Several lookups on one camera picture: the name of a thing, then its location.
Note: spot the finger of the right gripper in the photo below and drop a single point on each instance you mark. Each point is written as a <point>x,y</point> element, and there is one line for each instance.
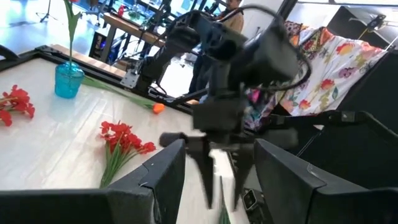
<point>203,171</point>
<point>242,171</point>

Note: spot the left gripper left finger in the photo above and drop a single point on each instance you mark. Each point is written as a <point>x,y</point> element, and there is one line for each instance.
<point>93,205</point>

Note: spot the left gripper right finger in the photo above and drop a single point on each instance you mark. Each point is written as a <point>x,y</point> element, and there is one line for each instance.
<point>326,202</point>

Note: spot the red artificial flower bunch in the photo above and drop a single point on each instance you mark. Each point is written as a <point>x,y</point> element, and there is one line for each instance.
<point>18,99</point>
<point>223,214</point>
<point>124,140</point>

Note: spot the orange artificial tulip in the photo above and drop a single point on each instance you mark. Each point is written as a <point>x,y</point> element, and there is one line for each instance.
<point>72,21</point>
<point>158,108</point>

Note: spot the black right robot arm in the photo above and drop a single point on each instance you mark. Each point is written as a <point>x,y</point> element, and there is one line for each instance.
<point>217,40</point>

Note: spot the slim blue glass vase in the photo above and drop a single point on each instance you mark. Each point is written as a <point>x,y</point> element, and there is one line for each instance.
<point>68,82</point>

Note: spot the person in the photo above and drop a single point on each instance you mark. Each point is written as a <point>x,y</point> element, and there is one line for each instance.
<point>236,21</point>

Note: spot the floral patterned cloth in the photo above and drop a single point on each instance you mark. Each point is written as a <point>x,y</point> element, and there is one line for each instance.
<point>326,71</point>

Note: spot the wooden background table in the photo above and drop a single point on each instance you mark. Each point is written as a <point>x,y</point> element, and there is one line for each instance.
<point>130,28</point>

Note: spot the black panel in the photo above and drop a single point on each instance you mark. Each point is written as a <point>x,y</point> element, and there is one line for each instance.
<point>351,21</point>

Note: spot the black tripod stand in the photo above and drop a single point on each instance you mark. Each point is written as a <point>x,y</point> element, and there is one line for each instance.
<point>47,12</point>

